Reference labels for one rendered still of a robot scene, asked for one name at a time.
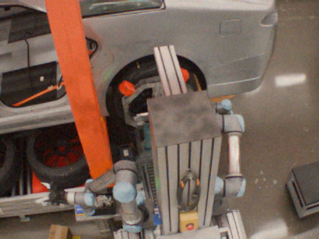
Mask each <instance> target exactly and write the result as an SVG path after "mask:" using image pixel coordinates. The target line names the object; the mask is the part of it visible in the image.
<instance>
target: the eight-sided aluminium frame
mask: <svg viewBox="0 0 319 239"><path fill-rule="evenodd" d="M160 85H162V83H161V80H160V77H156V78H148V79H143V80H140V81H138V83H137V84H136V85H135V86H134V90H135V92H134V93H133V94H132V95H131V96H127V95H124V96H123V98H122V103H123V106H124V108H123V110H124V117H125V123H126V124H129V125H131V126H134V127H136V128H137V124H136V122H134V117H132V116H130V115H129V106H128V104H129V103H130V102H131V101H132V100H133V99H134V98H135V97H136V96H137V95H138V94H139V93H140V92H142V91H143V90H144V89H145V88H149V87H154V86H160ZM185 86H186V87H187V92H193V88H192V86H190V85H189V84H187V83H186V82H185Z"/></svg>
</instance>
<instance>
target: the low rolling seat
mask: <svg viewBox="0 0 319 239"><path fill-rule="evenodd" d="M286 182H287V184H285V186H286V188H287V189H288V190H289V191H290V195H291V197H292V199H293V202H294V205H295V208H296V209H297V212H298V215H299V218H300V219H301V220H302V221H303V220H304V219H305V216H306V215H309V214H313V213H315V212H319V161H315V162H312V163H309V164H304V165H301V166H296V167H294V168H292V169H291V171H290V174H289V176H288V178H287V181H286Z"/></svg>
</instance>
